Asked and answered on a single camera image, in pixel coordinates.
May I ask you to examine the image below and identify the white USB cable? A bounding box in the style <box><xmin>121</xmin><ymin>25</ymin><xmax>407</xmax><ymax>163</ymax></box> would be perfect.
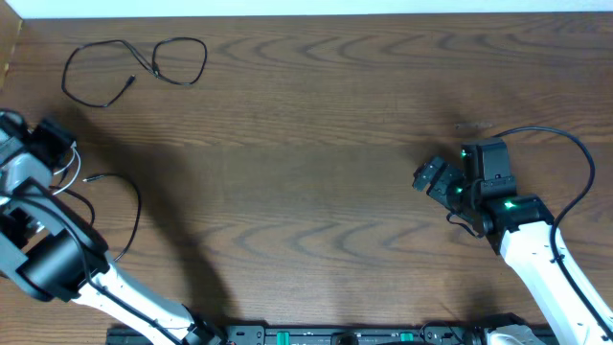
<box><xmin>50</xmin><ymin>141</ymin><xmax>82</xmax><ymax>196</ymax></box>

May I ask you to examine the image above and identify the thick black USB cable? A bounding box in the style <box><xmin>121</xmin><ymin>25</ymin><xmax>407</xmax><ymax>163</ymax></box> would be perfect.
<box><xmin>50</xmin><ymin>172</ymin><xmax>143</xmax><ymax>264</ymax></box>

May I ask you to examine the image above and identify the thin black cable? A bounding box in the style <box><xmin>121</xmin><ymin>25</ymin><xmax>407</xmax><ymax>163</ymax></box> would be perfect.
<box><xmin>60</xmin><ymin>36</ymin><xmax>209</xmax><ymax>109</ymax></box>

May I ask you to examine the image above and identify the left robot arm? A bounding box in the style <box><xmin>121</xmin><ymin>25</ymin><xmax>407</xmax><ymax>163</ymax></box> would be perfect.
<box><xmin>1</xmin><ymin>109</ymin><xmax>227</xmax><ymax>344</ymax></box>

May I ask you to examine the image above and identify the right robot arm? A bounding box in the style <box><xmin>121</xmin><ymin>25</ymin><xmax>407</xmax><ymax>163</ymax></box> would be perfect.
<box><xmin>413</xmin><ymin>133</ymin><xmax>612</xmax><ymax>344</ymax></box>

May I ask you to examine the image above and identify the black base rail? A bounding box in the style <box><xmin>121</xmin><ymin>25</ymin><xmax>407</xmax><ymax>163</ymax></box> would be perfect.
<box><xmin>105</xmin><ymin>323</ymin><xmax>561</xmax><ymax>345</ymax></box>

